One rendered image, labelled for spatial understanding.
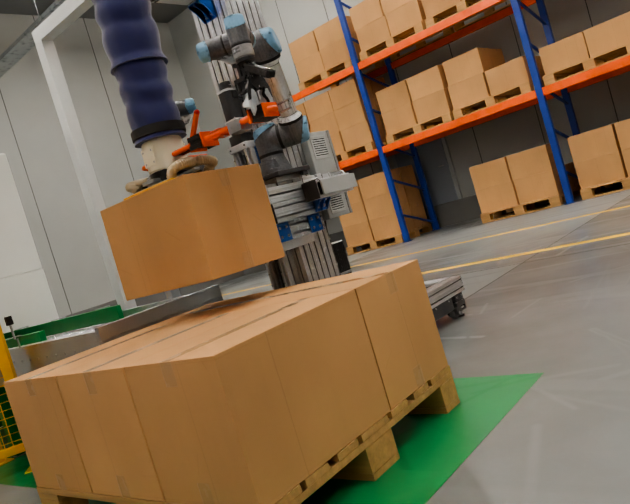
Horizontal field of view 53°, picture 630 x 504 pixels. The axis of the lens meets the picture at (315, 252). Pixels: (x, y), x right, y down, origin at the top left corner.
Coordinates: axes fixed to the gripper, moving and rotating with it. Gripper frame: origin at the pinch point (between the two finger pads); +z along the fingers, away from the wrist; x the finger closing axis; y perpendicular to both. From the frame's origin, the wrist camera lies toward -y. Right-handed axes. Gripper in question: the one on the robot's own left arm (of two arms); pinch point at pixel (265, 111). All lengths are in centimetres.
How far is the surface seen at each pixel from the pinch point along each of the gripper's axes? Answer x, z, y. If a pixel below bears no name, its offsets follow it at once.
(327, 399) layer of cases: 46, 90, -33
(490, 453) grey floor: 18, 119, -62
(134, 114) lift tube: 11, -18, 59
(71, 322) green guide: -20, 65, 221
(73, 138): -157, -84, 381
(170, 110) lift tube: 0, -16, 50
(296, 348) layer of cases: 51, 73, -33
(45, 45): -160, -173, 383
